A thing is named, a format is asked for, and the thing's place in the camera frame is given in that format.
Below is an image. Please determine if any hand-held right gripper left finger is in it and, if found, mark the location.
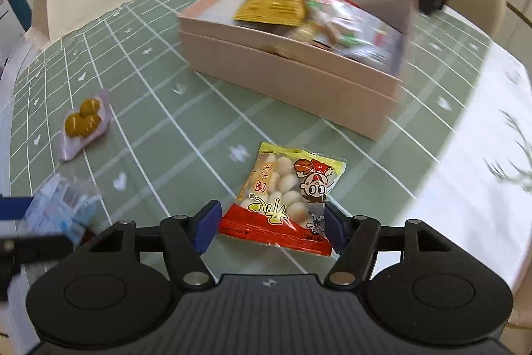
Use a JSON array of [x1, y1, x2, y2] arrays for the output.
[[89, 200, 221, 289]]

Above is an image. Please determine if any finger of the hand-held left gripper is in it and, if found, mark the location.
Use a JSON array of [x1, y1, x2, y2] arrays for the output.
[[0, 234, 76, 269], [0, 195, 32, 222]]

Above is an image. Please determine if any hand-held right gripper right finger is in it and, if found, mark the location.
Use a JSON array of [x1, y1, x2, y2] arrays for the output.
[[324, 202, 453, 286]]

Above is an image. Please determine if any light blue snack packet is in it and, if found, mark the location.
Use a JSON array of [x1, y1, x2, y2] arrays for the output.
[[22, 175, 103, 248]]

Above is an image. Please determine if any red yellow milk ball packet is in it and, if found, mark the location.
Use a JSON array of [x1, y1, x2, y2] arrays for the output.
[[218, 141, 348, 258]]

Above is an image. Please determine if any purple chestnut snack packet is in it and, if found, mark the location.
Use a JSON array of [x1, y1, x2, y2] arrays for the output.
[[56, 88, 112, 163]]

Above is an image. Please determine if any pink cardboard box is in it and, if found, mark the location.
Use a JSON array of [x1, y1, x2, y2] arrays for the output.
[[177, 0, 421, 142]]

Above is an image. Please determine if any white snack packet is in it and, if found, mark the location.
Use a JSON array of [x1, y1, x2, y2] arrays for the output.
[[334, 12, 405, 70]]

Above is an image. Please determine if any burger candy packet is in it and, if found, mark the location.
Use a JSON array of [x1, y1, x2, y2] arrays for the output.
[[288, 20, 333, 46]]

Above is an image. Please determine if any gold foil snack packet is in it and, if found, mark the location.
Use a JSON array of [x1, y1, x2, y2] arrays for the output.
[[232, 0, 311, 28]]

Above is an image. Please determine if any green checked table mat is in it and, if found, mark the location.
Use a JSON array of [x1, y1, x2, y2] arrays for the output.
[[0, 0, 492, 286]]

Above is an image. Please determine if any white printed tablecloth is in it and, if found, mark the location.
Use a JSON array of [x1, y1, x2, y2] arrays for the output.
[[366, 3, 532, 324]]

